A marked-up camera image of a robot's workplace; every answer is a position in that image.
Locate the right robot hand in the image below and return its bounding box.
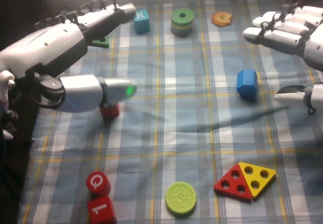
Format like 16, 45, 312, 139
243, 2, 323, 115

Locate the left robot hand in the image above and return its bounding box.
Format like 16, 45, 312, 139
0, 0, 138, 114

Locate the blue wooden block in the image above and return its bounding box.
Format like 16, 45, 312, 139
236, 69, 258, 100

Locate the red rectangular block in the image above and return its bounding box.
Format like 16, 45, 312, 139
99, 102, 121, 120

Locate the green triangle block with holes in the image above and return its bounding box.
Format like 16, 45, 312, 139
90, 36, 111, 48

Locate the yellow triangle block with holes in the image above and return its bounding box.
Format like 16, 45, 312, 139
238, 161, 277, 199

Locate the red triangle block with holes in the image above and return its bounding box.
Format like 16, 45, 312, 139
213, 163, 253, 203

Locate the flower shaped biscuit toy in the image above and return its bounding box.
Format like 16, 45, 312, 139
211, 11, 233, 28

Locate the teal letter K cube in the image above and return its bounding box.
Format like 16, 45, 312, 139
133, 9, 151, 34

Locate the blue plaid cloth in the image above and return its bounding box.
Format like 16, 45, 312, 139
17, 0, 323, 224

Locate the red cylinder letter Q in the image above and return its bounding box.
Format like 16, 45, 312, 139
86, 171, 112, 199

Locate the red cube number 1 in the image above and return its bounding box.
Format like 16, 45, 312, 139
87, 195, 118, 224

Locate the light green sandwich cookie toy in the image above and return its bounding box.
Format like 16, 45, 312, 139
165, 181, 197, 218

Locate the coloured rings toy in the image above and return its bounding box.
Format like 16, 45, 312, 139
170, 7, 195, 38

